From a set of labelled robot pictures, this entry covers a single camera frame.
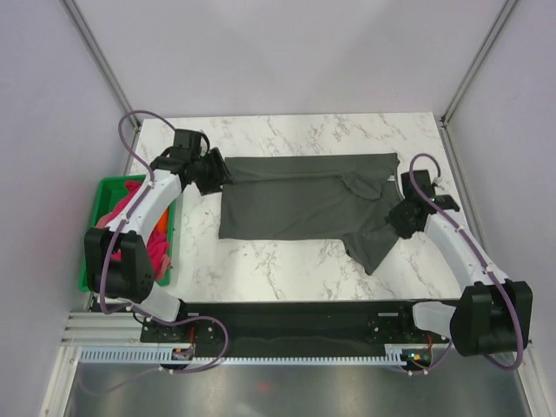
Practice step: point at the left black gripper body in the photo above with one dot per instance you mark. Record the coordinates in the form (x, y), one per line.
(209, 172)

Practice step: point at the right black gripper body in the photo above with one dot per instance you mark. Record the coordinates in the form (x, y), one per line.
(398, 218)

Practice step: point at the dark grey t shirt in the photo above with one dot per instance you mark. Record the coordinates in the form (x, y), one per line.
(294, 198)

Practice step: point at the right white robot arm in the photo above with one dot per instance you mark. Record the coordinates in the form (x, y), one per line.
(493, 313)

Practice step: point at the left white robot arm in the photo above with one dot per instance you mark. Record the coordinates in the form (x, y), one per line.
(117, 260)

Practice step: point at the orange t shirt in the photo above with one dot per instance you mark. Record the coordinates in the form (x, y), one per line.
(163, 223)

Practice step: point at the pink t shirt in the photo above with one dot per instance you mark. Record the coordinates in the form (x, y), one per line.
(156, 246)

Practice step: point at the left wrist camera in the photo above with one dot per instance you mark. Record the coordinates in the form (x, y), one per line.
(191, 139)

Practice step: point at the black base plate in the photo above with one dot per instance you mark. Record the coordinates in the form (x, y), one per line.
(328, 327)

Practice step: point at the white slotted cable duct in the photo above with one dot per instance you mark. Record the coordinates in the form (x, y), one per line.
(180, 354)

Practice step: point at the left aluminium frame post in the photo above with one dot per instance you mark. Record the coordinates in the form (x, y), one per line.
(95, 51)

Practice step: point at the aluminium frame post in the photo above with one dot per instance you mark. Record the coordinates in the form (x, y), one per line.
(487, 44)
(95, 51)

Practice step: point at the right aluminium frame post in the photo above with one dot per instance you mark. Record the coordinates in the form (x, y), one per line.
(487, 44)

